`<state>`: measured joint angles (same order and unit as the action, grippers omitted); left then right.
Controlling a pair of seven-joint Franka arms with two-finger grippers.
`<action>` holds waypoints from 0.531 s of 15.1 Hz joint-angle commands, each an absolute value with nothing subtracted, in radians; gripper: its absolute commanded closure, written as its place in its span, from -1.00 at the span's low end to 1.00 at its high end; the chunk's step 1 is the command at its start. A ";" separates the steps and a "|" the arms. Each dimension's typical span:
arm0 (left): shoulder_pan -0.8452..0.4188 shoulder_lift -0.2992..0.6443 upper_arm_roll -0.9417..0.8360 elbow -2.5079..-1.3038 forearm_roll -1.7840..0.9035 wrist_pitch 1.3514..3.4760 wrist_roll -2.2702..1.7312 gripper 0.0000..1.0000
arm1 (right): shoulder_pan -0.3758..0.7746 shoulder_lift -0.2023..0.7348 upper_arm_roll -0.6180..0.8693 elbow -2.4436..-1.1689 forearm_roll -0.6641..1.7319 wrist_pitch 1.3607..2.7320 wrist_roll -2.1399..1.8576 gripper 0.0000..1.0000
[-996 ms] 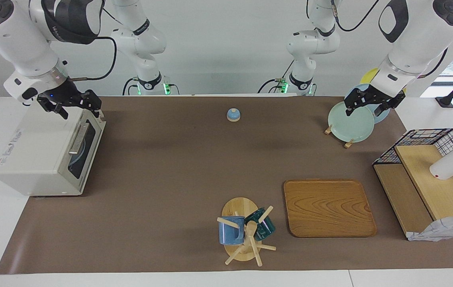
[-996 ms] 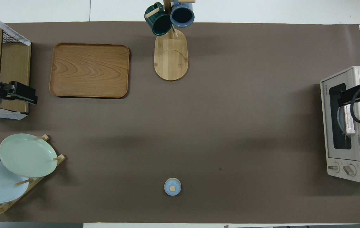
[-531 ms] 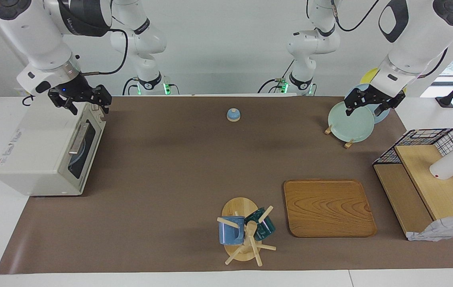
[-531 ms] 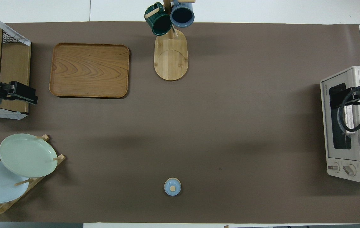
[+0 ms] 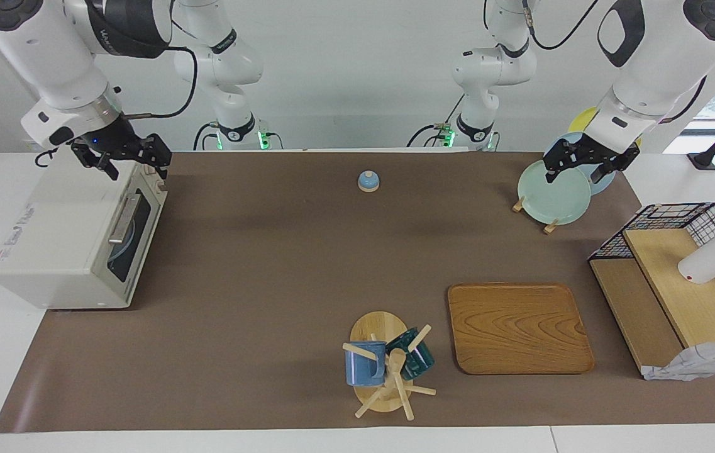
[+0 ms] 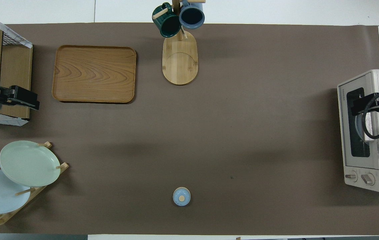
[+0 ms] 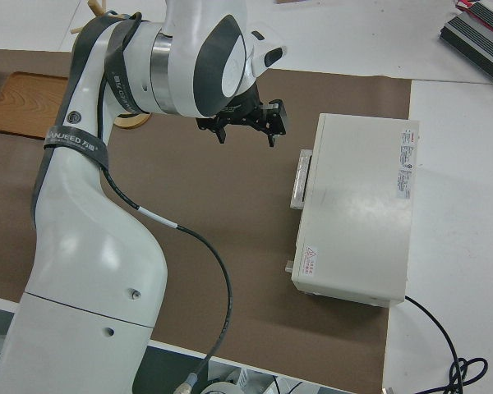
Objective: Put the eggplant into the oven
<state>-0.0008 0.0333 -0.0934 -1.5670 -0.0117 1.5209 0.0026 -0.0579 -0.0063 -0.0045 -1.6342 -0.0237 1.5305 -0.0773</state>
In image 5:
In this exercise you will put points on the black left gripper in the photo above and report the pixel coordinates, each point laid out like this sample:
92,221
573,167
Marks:
590,151

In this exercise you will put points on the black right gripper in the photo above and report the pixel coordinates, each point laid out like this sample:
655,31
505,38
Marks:
117,139

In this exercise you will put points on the glass oven door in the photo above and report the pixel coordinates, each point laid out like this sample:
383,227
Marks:
137,233

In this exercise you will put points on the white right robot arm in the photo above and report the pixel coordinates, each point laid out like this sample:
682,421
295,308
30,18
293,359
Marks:
49,56

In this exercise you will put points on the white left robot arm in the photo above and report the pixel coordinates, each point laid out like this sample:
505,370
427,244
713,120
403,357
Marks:
653,69

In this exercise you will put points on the cream toaster oven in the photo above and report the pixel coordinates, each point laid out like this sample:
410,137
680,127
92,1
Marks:
49,239

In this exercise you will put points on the light blue racked plate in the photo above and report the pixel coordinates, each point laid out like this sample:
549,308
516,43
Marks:
604,182

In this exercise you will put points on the pale green plate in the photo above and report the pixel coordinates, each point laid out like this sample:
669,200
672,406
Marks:
552,198

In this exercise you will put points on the yellow plate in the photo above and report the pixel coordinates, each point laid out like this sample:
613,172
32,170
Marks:
583,119

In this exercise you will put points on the wooden plate rack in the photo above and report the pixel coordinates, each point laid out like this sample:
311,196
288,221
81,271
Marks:
549,228

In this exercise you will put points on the brown wooden tray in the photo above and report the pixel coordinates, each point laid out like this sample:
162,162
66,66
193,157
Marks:
517,327

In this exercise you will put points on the brown table mat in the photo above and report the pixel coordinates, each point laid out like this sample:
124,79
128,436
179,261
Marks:
307,251

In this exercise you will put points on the small blue bell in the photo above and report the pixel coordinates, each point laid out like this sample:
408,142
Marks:
368,182

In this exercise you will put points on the white patterned cloth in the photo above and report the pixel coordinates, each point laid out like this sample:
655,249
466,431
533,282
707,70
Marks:
703,362

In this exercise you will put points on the dark green mug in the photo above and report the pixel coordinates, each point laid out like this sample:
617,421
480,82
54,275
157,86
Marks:
417,362

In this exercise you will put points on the wooden mug tree stand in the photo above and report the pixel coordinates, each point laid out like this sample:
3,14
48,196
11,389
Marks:
379,327

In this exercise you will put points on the blue mug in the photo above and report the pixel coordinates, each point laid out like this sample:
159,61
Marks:
363,368

